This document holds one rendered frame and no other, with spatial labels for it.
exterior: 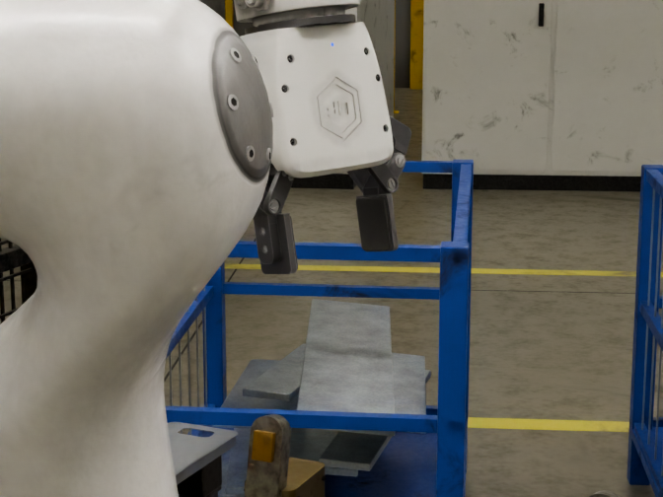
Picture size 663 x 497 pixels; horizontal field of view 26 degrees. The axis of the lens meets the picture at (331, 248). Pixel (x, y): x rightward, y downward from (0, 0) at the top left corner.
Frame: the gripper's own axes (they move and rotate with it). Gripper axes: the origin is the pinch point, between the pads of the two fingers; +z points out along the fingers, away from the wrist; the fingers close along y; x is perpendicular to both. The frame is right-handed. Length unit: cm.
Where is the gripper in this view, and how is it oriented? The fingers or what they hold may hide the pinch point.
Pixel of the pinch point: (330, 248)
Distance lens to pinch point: 98.3
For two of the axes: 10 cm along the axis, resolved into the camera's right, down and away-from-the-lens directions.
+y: 7.5, -1.6, 6.4
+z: 1.3, 9.9, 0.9
